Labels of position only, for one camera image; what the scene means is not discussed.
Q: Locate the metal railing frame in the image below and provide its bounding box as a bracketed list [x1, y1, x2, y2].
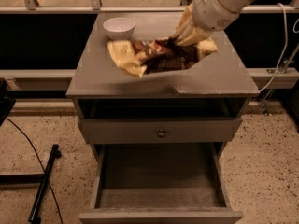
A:
[0, 0, 299, 15]

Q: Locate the closed top grey drawer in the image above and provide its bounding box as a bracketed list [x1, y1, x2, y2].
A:
[78, 118, 242, 145]

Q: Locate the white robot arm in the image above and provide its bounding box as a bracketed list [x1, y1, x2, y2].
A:
[174, 0, 256, 46]

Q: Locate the white hanging cable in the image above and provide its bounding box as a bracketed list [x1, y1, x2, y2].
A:
[259, 2, 299, 92]

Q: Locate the black floor cable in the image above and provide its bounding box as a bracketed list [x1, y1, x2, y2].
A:
[6, 117, 64, 224]

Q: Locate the white ceramic bowl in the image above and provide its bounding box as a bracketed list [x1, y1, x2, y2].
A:
[103, 17, 135, 40]

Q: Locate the round metal drawer knob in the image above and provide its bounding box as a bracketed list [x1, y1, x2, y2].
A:
[157, 129, 165, 138]

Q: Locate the dark object at left edge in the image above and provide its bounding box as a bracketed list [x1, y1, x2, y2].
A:
[0, 78, 16, 126]

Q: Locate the open middle grey drawer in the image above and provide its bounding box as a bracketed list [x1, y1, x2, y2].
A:
[79, 143, 243, 224]

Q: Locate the grey wooden drawer cabinet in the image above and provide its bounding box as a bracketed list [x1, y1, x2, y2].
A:
[65, 10, 261, 224]

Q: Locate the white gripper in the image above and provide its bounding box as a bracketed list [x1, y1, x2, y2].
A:
[175, 0, 239, 46]

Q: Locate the brown chip bag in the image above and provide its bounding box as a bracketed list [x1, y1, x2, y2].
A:
[107, 37, 218, 78]

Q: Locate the black metal stand base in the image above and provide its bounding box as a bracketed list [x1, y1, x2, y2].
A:
[0, 144, 62, 224]

